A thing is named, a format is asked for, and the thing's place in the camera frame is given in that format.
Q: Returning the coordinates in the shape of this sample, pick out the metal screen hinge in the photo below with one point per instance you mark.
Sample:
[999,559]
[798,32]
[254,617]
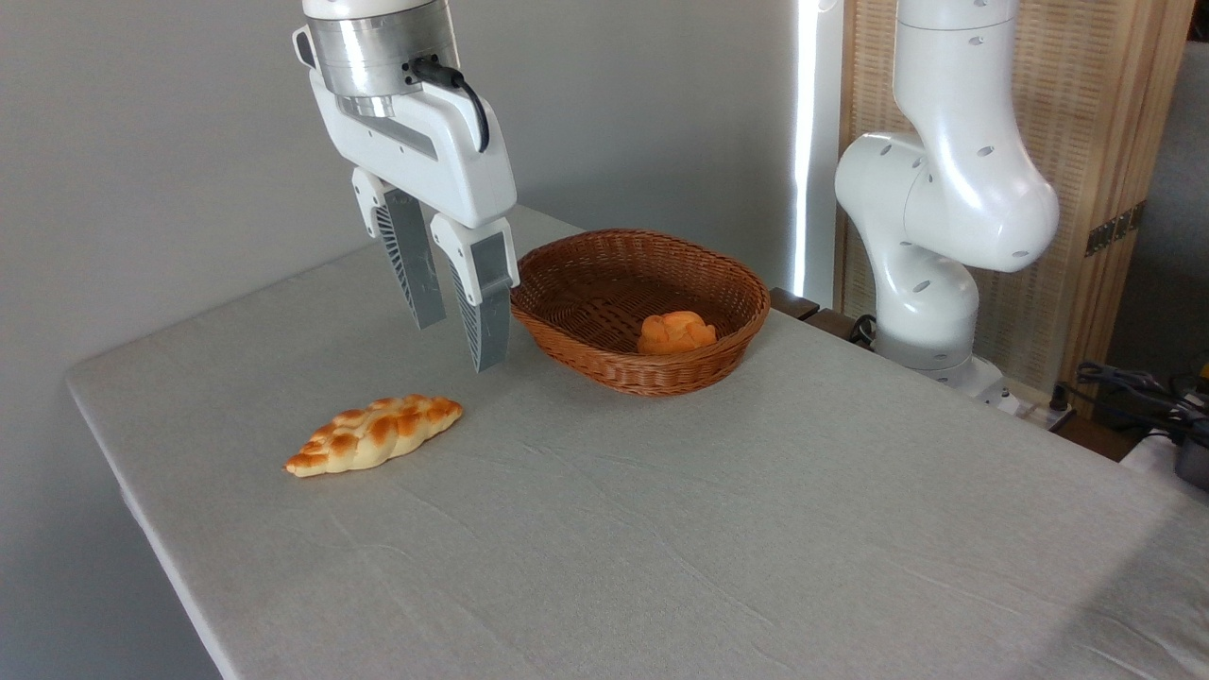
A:
[1115,229]

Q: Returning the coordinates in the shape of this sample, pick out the round orange bread bun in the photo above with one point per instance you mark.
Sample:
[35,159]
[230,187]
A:
[675,333]

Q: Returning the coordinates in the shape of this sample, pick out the brown wicker basket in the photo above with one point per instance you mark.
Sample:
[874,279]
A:
[604,293]

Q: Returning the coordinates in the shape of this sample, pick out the braided bread loaf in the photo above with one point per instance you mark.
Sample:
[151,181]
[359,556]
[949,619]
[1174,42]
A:
[373,434]

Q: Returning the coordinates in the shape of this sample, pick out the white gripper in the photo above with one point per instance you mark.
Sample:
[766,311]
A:
[444,151]

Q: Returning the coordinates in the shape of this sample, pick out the dark wooden furniture edge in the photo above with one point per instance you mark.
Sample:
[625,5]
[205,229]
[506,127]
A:
[803,310]

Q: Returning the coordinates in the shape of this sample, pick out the grey tablecloth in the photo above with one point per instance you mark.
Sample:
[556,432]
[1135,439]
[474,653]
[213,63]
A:
[708,529]

